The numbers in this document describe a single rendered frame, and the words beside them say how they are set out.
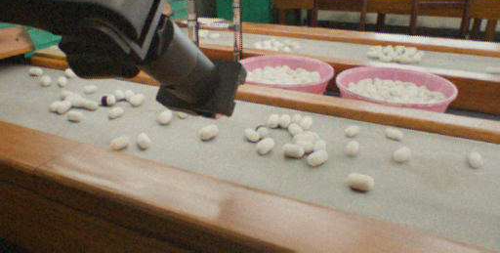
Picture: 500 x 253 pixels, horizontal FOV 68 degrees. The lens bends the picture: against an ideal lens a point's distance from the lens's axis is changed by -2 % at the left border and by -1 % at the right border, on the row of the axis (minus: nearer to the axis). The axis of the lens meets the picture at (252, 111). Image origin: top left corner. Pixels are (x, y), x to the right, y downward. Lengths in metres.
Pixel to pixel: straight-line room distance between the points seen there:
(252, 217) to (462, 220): 0.27
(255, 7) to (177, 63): 3.18
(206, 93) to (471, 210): 0.38
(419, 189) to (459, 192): 0.05
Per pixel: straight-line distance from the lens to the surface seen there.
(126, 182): 0.54
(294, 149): 0.62
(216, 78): 0.44
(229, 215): 0.46
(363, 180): 0.56
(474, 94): 1.09
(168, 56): 0.36
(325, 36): 1.46
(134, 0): 0.32
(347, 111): 0.78
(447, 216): 0.56
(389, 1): 3.35
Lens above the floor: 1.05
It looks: 23 degrees down
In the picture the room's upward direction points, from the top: straight up
